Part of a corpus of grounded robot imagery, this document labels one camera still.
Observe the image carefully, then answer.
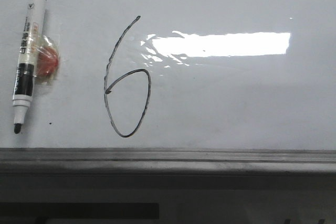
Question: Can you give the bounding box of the red magnet taped to marker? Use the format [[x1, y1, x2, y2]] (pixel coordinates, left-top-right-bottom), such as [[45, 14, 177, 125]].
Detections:
[[35, 35, 60, 86]]

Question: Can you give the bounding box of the white black whiteboard marker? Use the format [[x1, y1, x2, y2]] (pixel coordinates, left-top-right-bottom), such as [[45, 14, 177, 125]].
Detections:
[[12, 0, 47, 134]]

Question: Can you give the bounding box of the black strip below whiteboard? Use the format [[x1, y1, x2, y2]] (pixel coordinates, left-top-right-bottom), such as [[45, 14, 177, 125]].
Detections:
[[1, 202, 160, 219]]

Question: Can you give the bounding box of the white whiteboard with metal frame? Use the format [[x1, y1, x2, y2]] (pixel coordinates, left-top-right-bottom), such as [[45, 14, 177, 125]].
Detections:
[[1, 0, 335, 191]]

